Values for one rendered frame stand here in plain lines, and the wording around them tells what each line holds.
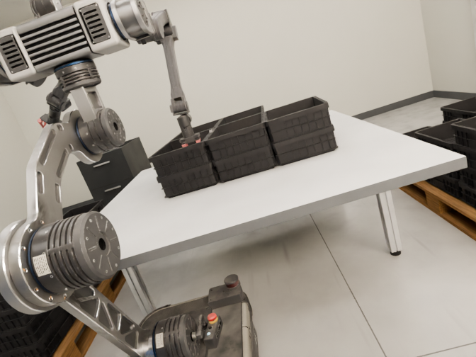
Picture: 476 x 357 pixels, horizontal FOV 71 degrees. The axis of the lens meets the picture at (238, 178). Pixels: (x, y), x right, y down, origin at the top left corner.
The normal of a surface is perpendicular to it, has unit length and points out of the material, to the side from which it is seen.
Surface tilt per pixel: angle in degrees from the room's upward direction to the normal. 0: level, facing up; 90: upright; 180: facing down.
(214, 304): 90
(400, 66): 90
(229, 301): 90
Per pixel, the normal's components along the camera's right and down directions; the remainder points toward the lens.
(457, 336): -0.31, -0.91
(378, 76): 0.00, 0.29
